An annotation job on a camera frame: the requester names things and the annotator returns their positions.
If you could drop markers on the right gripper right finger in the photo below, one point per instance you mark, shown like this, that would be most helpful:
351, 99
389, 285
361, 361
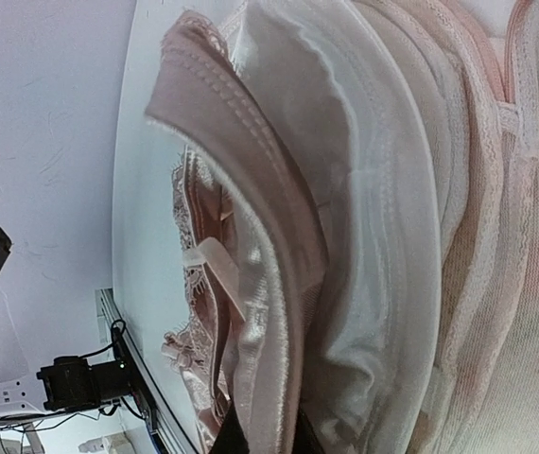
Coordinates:
305, 440

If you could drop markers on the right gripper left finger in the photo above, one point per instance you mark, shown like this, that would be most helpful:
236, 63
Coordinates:
231, 438

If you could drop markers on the pink bra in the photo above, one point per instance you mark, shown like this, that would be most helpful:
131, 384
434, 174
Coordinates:
254, 256

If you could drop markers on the white satin bra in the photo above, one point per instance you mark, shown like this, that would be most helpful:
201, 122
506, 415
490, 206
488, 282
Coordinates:
333, 91

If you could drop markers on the floral mesh laundry bag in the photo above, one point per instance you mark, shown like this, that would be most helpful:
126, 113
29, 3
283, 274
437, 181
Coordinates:
484, 393

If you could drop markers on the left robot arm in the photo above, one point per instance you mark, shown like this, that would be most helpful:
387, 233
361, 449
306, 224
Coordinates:
71, 383

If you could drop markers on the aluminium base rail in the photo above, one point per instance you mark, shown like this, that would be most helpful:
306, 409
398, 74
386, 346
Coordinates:
165, 430

